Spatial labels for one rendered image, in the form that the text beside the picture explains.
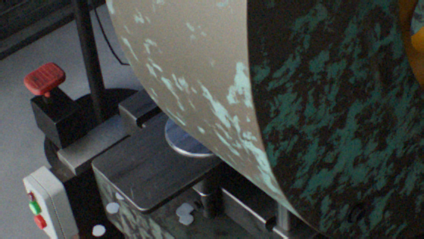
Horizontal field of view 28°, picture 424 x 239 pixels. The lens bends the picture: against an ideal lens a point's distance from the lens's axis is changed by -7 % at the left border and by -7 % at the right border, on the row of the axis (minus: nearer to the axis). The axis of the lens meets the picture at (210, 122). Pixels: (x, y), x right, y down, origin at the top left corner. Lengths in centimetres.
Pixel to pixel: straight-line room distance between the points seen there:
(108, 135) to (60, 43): 137
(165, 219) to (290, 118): 79
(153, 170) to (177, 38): 68
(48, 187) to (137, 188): 29
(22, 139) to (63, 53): 41
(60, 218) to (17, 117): 114
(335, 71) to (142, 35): 15
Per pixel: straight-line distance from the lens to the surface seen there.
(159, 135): 137
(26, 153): 257
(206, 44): 62
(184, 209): 144
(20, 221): 239
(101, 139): 159
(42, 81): 156
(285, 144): 67
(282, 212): 129
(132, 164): 133
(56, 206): 156
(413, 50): 90
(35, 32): 298
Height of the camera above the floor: 171
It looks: 42 degrees down
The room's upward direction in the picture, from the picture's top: 7 degrees counter-clockwise
